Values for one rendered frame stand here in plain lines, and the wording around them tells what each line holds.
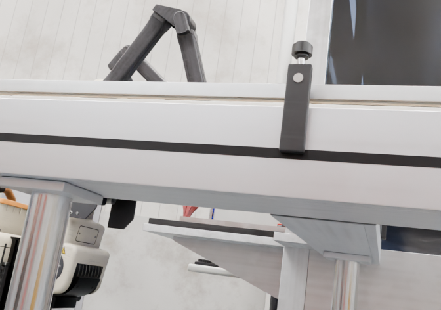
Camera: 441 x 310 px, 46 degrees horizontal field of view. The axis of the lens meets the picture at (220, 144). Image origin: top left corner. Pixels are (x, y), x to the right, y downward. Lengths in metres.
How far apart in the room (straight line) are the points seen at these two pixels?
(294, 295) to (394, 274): 0.24
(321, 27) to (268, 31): 4.83
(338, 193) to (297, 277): 0.84
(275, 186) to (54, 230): 0.28
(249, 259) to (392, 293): 0.39
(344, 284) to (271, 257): 0.39
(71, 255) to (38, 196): 1.11
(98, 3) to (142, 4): 0.55
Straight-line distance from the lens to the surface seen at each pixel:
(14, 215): 2.03
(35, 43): 6.78
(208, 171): 0.52
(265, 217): 2.40
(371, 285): 1.30
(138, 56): 1.67
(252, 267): 1.45
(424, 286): 1.31
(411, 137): 0.50
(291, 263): 1.32
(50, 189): 0.62
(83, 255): 1.79
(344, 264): 1.09
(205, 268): 2.20
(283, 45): 2.71
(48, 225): 0.65
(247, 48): 6.22
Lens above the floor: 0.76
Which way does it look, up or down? 14 degrees up
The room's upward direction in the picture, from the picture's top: 8 degrees clockwise
